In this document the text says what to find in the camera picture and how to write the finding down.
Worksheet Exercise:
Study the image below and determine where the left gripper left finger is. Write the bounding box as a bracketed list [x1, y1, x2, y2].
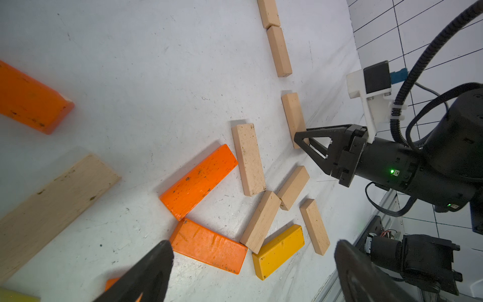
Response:
[96, 240, 174, 302]

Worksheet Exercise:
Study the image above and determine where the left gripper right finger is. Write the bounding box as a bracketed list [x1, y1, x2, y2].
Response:
[335, 240, 415, 301]

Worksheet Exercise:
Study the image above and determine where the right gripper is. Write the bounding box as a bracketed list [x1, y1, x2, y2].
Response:
[294, 125, 369, 187]

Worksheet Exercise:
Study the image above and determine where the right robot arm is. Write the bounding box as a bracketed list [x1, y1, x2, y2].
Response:
[294, 1, 482, 234]

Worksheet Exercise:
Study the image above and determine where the orange block lower left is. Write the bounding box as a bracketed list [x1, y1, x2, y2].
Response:
[103, 277, 142, 302]

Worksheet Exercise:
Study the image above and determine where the orange block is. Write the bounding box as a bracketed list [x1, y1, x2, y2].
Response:
[159, 144, 238, 221]
[169, 218, 248, 274]
[103, 277, 142, 302]
[1, 62, 75, 135]

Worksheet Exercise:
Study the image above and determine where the orange block lower middle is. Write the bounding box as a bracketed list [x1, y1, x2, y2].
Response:
[169, 218, 248, 274]

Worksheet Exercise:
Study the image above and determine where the natural wood block small right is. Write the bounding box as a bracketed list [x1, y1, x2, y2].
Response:
[277, 166, 309, 211]

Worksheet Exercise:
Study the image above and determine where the natural wood block vertical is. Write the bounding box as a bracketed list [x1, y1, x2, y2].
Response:
[232, 123, 266, 196]

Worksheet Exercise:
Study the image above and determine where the yellow block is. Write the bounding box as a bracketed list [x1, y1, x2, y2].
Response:
[252, 225, 305, 281]

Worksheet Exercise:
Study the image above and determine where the natural wood block small diagonal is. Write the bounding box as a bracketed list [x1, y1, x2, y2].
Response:
[240, 191, 280, 254]

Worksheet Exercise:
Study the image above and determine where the yellow-green block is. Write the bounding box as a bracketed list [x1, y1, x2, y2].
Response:
[0, 288, 41, 302]

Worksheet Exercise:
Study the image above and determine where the orange block far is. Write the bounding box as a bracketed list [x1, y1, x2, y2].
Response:
[1, 62, 75, 135]

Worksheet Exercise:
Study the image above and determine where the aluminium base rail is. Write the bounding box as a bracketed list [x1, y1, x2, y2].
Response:
[317, 212, 482, 301]

